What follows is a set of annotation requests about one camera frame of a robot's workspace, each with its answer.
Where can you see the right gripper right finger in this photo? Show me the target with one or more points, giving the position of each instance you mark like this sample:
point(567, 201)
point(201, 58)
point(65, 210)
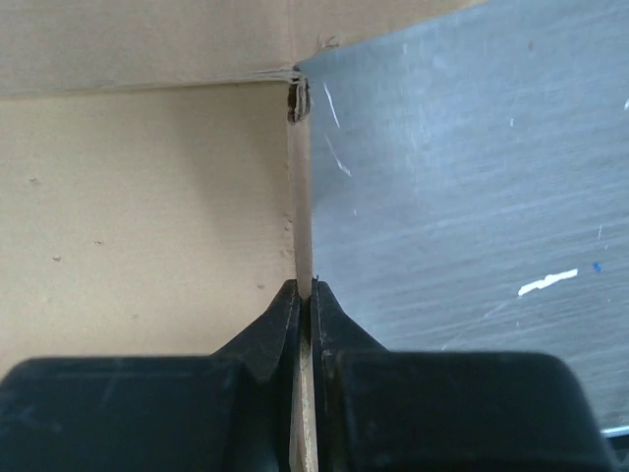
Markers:
point(383, 410)

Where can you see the brown cardboard box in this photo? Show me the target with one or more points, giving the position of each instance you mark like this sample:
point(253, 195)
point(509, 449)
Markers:
point(156, 173)

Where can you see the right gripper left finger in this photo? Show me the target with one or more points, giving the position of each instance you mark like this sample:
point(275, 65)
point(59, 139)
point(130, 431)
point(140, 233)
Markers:
point(227, 411)

